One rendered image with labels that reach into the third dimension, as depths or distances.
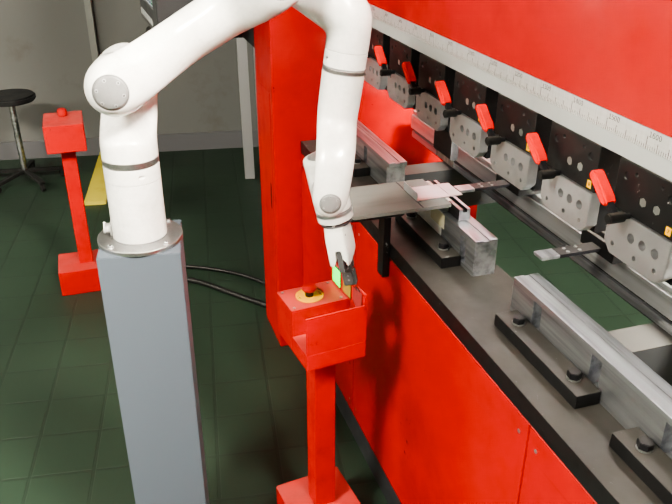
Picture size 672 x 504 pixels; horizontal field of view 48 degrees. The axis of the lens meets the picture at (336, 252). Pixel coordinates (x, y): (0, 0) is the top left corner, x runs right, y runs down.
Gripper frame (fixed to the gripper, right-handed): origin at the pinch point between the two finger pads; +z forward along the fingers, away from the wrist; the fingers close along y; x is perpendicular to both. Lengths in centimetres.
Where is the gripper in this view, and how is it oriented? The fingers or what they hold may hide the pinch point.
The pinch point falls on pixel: (349, 276)
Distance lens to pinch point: 179.4
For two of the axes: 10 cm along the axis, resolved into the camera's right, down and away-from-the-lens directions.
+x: 9.6, -1.0, -2.5
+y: -1.7, 4.9, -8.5
